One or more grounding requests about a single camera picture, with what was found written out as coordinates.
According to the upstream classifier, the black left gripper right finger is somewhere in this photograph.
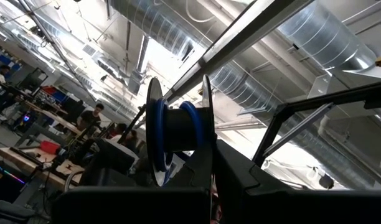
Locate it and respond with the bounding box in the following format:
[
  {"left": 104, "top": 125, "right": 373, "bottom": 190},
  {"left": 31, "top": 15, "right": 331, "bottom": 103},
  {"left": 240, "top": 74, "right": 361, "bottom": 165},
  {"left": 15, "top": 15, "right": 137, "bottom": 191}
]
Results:
[{"left": 214, "top": 139, "right": 381, "bottom": 224}]

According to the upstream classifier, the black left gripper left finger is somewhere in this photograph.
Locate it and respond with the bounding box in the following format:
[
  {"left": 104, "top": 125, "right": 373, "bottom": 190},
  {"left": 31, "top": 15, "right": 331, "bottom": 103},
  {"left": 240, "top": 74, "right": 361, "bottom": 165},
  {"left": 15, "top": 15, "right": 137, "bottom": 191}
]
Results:
[{"left": 50, "top": 142, "right": 214, "bottom": 224}]

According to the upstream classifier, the blue cord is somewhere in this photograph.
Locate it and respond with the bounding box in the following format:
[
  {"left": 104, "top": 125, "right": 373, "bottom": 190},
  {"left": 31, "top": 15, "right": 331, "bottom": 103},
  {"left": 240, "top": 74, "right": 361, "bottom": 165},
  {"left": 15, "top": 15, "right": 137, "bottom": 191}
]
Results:
[{"left": 153, "top": 98, "right": 207, "bottom": 181}]

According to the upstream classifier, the black cord spool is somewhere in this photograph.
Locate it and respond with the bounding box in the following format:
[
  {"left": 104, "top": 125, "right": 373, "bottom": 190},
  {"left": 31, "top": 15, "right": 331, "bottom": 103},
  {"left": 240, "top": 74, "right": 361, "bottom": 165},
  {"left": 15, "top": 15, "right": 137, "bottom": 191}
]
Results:
[{"left": 145, "top": 73, "right": 215, "bottom": 188}]

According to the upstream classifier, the red box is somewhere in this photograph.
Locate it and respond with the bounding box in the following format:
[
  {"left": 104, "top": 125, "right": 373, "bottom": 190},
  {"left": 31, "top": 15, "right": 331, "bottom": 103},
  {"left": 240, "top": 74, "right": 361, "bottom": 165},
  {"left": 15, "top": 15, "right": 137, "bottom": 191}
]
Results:
[{"left": 40, "top": 140, "right": 61, "bottom": 156}]

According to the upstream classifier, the wooden background table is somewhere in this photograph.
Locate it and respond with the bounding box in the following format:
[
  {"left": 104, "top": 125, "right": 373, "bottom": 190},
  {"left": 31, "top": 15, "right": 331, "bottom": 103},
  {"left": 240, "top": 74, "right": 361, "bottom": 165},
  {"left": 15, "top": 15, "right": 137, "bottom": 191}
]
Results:
[{"left": 0, "top": 146, "right": 85, "bottom": 190}]

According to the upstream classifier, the overhead light bar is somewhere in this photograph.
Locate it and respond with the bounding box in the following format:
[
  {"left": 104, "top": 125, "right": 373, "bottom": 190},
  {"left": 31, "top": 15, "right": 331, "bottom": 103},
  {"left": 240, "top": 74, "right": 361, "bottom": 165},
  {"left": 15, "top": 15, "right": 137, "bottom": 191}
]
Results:
[{"left": 164, "top": 0, "right": 313, "bottom": 103}]

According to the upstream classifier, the black gantry frame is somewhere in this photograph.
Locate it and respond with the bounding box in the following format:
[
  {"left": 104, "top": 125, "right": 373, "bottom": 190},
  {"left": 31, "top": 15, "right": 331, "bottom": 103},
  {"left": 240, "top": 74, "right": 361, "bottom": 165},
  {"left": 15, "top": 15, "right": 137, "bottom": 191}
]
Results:
[{"left": 252, "top": 80, "right": 381, "bottom": 167}]

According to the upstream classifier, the silver ventilation duct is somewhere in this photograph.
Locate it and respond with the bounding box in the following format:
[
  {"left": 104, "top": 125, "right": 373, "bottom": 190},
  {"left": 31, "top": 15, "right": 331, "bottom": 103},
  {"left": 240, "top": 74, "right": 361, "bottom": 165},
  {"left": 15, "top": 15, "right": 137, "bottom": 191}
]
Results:
[
  {"left": 111, "top": 0, "right": 194, "bottom": 60},
  {"left": 277, "top": 0, "right": 378, "bottom": 72},
  {"left": 209, "top": 62, "right": 375, "bottom": 187}
]

